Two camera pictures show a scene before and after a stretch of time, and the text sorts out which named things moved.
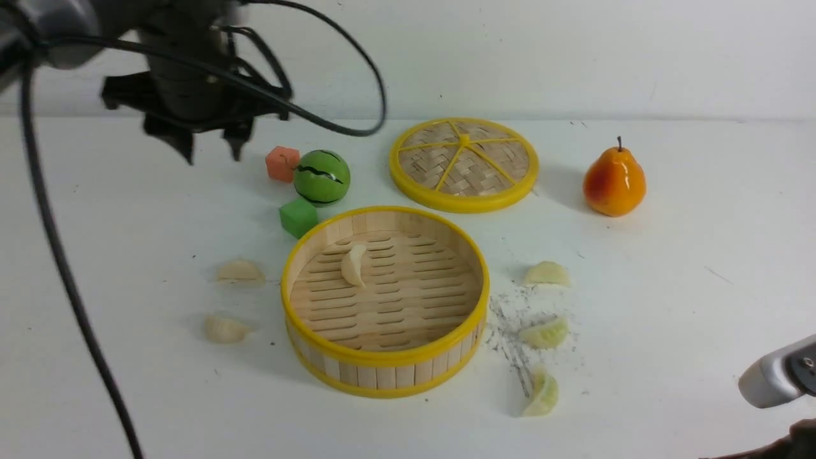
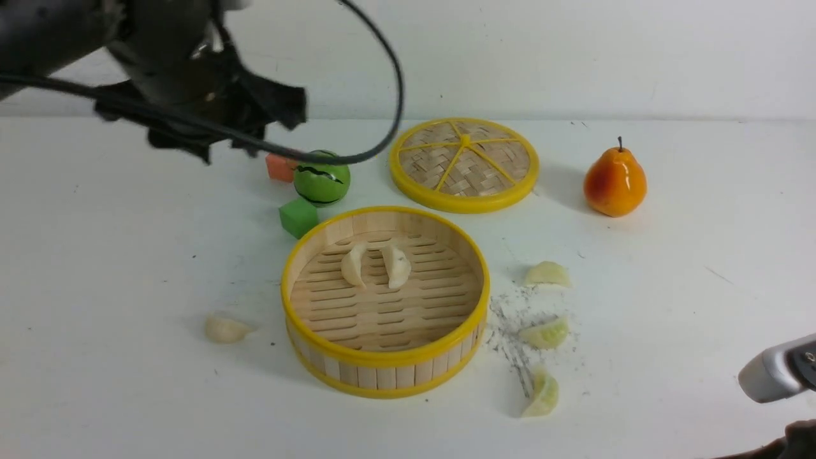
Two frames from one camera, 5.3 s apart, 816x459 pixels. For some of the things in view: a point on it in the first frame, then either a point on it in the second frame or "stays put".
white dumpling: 351,266 stays put
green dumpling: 545,392 stays put
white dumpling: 223,328 stays put
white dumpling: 240,274 -> 398,266
